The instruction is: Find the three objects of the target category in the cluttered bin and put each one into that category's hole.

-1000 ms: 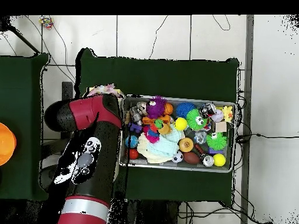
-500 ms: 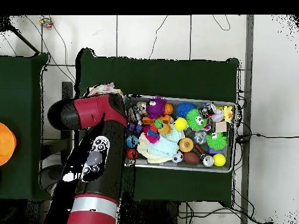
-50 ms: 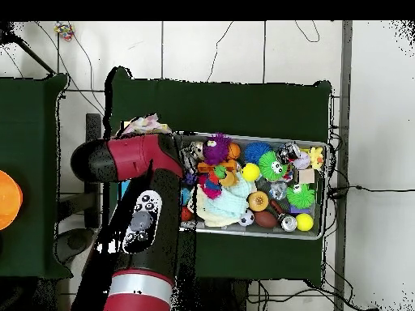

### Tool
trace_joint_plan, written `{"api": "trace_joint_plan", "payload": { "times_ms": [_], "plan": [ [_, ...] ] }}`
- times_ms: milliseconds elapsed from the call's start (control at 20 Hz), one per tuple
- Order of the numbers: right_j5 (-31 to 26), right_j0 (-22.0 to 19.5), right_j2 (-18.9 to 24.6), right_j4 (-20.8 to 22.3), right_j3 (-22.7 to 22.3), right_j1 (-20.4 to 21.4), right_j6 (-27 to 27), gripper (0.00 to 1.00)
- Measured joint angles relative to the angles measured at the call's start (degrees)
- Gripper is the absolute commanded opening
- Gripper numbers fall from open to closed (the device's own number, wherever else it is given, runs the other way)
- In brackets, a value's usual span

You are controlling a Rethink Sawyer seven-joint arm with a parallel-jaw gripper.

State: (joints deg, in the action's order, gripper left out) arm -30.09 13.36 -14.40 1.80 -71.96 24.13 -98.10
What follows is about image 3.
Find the small colourful toy on floor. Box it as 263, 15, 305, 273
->
53, 22, 75, 41

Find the small soccer ball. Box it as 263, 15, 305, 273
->
238, 210, 255, 228

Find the shallow clear bin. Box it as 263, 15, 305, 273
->
178, 132, 328, 241

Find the green covered side table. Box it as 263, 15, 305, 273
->
0, 74, 69, 279

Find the brown monkey toy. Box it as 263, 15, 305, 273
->
216, 167, 242, 189

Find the orange bowl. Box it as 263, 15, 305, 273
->
0, 169, 24, 231

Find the colourful patterned cloth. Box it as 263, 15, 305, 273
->
118, 113, 173, 138

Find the yellow ball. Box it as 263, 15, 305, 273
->
295, 213, 315, 233
242, 162, 261, 182

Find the green spiky ball with eyes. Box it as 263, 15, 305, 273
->
258, 151, 289, 181

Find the dark green table cloth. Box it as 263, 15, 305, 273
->
103, 66, 333, 286

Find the blue spiky ball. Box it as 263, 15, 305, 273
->
244, 142, 272, 164

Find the small brown football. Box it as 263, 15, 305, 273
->
254, 210, 279, 229

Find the purple spiky monster toy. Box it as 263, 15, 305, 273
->
201, 133, 233, 166

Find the light teal cloth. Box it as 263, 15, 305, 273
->
194, 180, 255, 228

